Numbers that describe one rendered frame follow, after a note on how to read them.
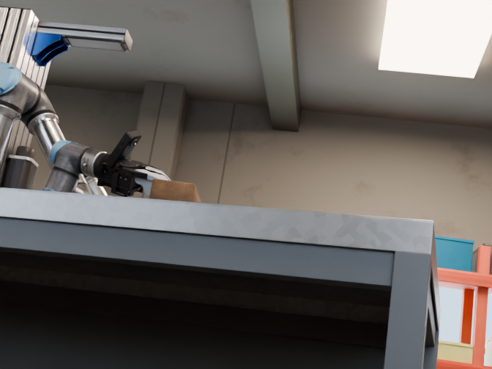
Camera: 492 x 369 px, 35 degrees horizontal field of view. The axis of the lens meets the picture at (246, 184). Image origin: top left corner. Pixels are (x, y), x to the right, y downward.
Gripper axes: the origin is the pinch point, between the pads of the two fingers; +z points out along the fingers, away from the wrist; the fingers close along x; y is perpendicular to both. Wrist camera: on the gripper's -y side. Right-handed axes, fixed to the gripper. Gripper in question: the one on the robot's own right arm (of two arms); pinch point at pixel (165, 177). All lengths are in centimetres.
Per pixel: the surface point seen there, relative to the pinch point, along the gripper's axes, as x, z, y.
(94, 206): 85, 43, -22
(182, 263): 85, 57, -19
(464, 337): -333, 36, 157
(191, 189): 74, 50, -24
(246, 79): -347, -158, 27
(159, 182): 75, 46, -25
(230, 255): 83, 62, -21
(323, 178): -378, -97, 91
